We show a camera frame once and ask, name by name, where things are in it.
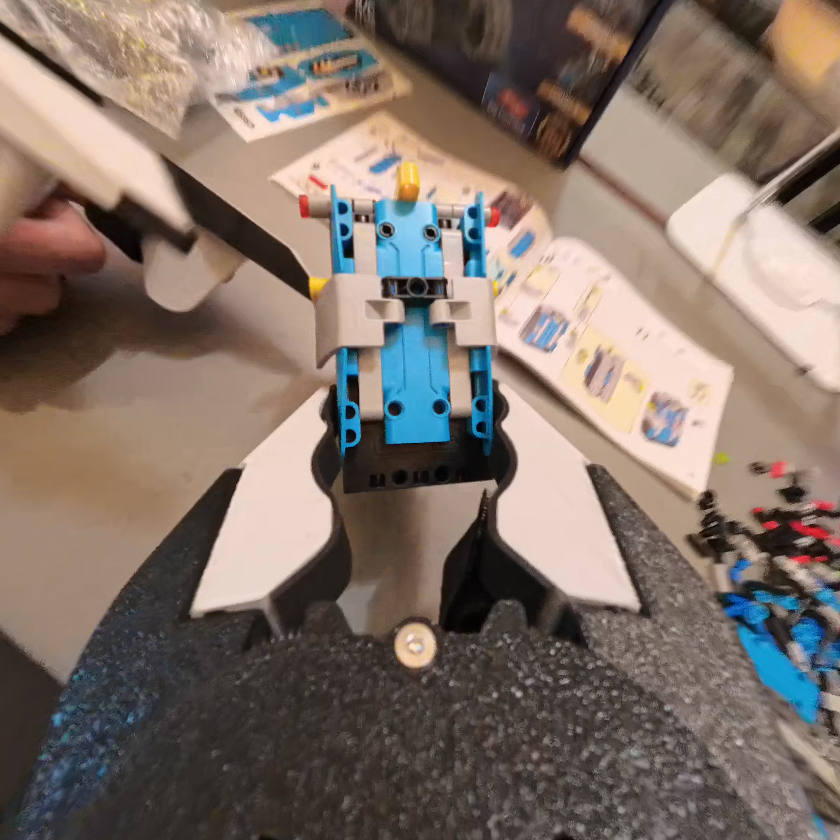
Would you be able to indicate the blue sticker sheet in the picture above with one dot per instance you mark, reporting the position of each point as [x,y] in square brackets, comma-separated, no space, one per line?
[308,72]

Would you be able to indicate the person's left hand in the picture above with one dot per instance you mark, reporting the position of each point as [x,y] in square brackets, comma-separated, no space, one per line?
[46,249]

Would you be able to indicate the instruction booklet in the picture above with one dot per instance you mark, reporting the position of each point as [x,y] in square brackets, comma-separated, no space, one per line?
[623,367]

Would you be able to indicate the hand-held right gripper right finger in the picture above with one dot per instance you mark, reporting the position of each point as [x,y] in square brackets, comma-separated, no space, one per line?
[564,544]

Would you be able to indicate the white book stand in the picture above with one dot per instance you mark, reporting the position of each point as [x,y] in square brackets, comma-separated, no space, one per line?
[754,275]

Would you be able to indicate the pile of toy brick pieces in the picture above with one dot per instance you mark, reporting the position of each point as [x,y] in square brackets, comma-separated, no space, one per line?
[781,590]

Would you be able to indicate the dark printed toy set box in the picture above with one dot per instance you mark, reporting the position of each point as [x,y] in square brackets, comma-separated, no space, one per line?
[525,65]

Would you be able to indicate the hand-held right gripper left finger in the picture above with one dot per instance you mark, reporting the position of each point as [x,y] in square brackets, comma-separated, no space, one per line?
[269,544]

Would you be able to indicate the clear plastic bag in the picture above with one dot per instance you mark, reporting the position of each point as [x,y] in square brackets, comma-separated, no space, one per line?
[118,52]

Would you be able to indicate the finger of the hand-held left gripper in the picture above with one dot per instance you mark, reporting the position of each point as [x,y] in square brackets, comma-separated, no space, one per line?
[187,275]
[85,144]

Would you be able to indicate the grey blue toy brick model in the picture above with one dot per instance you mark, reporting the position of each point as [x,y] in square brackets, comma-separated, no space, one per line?
[410,367]

